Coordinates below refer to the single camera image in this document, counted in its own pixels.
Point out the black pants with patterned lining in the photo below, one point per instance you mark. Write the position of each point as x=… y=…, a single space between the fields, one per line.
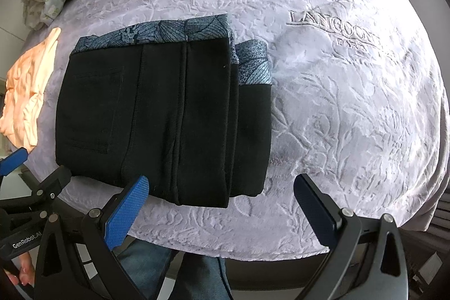
x=158 y=117

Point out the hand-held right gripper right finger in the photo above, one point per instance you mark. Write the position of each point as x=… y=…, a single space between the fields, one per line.
x=314 y=212

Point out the person's blue jeans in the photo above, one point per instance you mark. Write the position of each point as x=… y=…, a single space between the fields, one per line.
x=154 y=272

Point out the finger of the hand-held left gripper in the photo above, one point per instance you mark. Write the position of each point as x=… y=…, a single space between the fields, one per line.
x=14 y=161
x=45 y=187

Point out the orange cloth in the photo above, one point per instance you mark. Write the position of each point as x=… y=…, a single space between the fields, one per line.
x=30 y=85

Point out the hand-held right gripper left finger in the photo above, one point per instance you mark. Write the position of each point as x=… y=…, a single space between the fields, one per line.
x=124 y=215

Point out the person's left hand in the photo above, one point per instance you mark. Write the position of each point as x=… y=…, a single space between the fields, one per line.
x=24 y=277

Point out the purple embossed blanket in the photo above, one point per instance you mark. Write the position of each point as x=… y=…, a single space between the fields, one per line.
x=334 y=110

